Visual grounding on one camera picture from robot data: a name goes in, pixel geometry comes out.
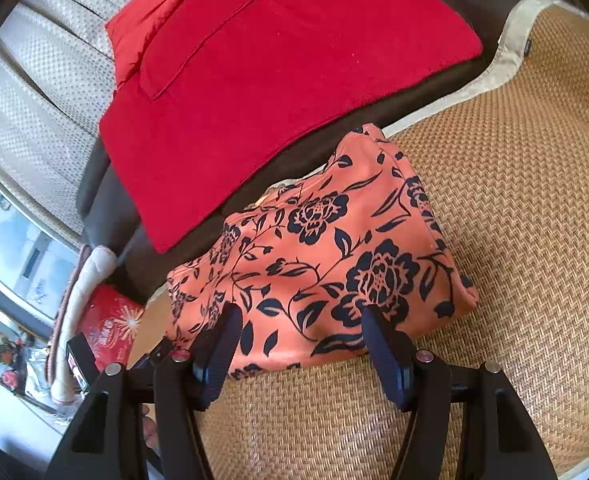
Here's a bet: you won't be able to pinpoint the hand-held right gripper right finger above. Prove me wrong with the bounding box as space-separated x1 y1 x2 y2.
362 305 558 480

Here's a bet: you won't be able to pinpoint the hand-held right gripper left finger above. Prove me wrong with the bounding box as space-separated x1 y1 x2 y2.
44 304 242 480

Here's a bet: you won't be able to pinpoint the orange floral blouse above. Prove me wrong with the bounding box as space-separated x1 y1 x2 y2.
166 124 479 381

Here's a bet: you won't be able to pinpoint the person's left hand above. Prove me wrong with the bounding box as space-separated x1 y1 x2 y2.
142 402 161 461

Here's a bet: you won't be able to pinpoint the red printed box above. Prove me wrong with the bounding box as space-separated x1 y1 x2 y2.
77 284 145 376

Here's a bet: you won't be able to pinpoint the folded floral quilt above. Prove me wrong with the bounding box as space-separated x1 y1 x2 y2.
44 245 118 406

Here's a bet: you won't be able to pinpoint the red artificial flowers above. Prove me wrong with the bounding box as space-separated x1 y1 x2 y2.
0 332 30 391

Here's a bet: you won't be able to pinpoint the standing air conditioner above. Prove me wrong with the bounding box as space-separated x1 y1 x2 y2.
0 170 82 321

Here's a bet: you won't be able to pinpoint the brown leather sofa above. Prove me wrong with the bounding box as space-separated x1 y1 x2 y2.
76 0 575 306

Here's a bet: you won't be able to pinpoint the woven straw mat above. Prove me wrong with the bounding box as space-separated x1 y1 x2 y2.
124 0 589 480

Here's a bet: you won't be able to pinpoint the beige dotted curtain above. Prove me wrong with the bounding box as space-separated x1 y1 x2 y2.
0 0 235 241

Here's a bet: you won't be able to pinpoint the red blanket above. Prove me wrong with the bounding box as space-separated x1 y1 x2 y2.
98 0 484 255

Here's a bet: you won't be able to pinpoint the red pillow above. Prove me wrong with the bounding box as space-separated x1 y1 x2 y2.
105 0 212 91

